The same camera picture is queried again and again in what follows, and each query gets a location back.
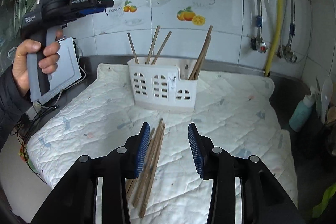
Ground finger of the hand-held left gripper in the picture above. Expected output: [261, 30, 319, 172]
[96, 0, 115, 8]
[78, 7, 103, 18]

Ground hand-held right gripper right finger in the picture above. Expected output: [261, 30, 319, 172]
[188, 123, 306, 224]

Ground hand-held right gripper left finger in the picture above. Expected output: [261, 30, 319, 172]
[31, 122, 151, 224]

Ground pile of wooden chopsticks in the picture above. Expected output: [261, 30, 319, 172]
[126, 118, 166, 219]

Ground long brown single chopstick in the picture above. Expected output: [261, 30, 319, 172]
[188, 35, 212, 80]
[151, 31, 173, 65]
[194, 25, 213, 80]
[127, 32, 139, 64]
[189, 38, 210, 80]
[146, 26, 160, 65]

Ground white plastic utensil holder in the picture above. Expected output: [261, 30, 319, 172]
[127, 57, 198, 113]

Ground person's left forearm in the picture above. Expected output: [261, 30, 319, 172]
[0, 67, 36, 151]

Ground person's left hand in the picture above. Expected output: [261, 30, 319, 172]
[12, 29, 64, 96]

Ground white quilted printed mat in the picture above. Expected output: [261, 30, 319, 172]
[26, 63, 298, 224]

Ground white microwave oven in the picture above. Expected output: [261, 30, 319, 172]
[49, 37, 82, 105]

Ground teal pump bottle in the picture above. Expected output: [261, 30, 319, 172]
[289, 86, 316, 132]

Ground metal angle valve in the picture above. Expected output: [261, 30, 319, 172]
[278, 45, 298, 62]

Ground black utensil container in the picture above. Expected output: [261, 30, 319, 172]
[325, 109, 336, 156]

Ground green plastic stool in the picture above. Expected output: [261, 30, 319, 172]
[312, 184, 336, 217]

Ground white rice paddle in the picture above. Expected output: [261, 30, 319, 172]
[322, 77, 334, 119]

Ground yellow gas pipe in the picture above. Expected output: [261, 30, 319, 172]
[264, 0, 286, 77]

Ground white power cord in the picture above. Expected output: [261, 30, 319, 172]
[60, 46, 88, 98]

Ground black cables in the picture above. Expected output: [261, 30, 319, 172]
[10, 105, 59, 177]

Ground red handle water valve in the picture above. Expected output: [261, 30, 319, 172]
[251, 37, 269, 53]

